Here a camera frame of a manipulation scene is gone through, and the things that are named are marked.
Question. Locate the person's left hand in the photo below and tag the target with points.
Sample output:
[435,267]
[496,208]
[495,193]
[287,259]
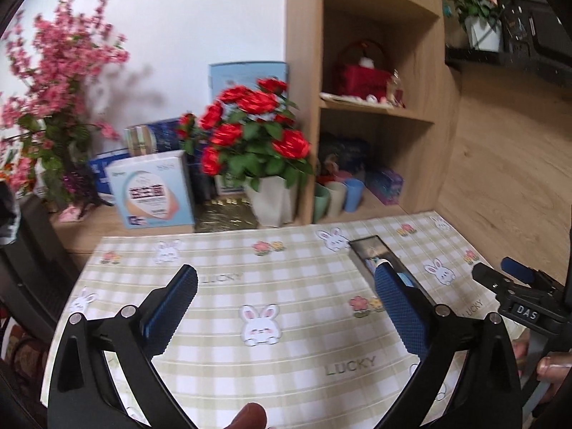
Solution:
[245,418]

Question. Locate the pink blossom plant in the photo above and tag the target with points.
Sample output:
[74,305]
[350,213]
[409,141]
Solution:
[53,76]

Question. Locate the red flower plant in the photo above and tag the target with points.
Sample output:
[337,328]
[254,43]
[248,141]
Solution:
[254,134]

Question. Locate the blue cup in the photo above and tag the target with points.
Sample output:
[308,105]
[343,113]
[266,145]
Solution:
[354,194]

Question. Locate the red basket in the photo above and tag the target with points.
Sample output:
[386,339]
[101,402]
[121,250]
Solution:
[362,78]

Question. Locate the cream cup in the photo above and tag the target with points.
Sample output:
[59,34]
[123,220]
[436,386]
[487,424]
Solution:
[336,199]

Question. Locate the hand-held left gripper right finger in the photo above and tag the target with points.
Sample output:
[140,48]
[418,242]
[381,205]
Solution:
[402,308]

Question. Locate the tall light blue box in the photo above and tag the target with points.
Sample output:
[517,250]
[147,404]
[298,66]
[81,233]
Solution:
[241,73]

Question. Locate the purple box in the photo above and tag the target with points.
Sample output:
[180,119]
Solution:
[386,185]

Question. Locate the metal tray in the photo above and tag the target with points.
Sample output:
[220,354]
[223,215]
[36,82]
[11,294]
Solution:
[371,245]

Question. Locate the black chair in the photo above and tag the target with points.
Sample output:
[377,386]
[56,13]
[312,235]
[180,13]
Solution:
[35,268]

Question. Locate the light blue product box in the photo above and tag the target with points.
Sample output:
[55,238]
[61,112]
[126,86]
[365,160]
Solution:
[149,192]

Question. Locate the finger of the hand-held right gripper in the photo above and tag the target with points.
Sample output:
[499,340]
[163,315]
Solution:
[489,277]
[518,269]

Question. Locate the gold tray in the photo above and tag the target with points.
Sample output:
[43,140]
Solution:
[223,214]

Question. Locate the wooden shelf unit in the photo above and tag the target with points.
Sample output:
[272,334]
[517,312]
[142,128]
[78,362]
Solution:
[304,98]

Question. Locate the green cup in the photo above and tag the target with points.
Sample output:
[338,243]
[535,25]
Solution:
[319,203]

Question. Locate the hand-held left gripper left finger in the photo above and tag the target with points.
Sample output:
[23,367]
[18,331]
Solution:
[172,308]

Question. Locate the blue and white box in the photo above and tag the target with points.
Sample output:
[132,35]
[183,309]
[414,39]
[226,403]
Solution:
[100,174]

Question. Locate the plaid bunny print tablecloth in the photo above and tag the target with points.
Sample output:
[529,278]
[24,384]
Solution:
[277,366]

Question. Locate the dark printed box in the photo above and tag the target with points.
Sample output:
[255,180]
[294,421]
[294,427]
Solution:
[344,154]

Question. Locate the striped blue box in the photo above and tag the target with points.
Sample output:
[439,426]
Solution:
[152,136]

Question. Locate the small white flower pot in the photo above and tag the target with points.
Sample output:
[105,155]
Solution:
[485,33]

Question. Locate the person's right hand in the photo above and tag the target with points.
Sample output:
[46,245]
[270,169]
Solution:
[554,366]

